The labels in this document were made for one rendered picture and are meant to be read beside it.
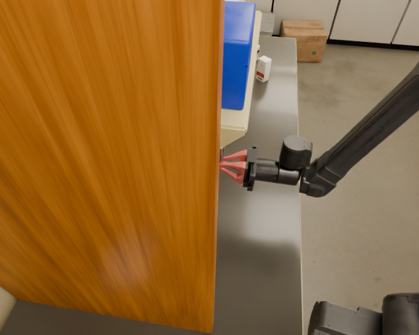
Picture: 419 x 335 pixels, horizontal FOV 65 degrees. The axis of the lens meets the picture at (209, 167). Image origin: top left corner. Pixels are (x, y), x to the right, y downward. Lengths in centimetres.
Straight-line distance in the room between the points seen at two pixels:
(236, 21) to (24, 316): 82
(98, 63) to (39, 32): 4
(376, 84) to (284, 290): 278
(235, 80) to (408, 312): 34
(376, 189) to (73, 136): 229
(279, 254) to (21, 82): 77
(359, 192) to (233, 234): 158
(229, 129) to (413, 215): 214
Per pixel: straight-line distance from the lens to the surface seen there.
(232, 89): 39
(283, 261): 94
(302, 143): 79
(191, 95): 26
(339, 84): 332
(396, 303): 49
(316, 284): 199
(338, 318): 51
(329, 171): 79
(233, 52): 37
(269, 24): 341
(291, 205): 104
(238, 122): 39
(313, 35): 342
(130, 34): 25
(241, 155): 82
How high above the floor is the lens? 177
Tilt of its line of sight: 49 degrees down
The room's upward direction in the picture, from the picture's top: straight up
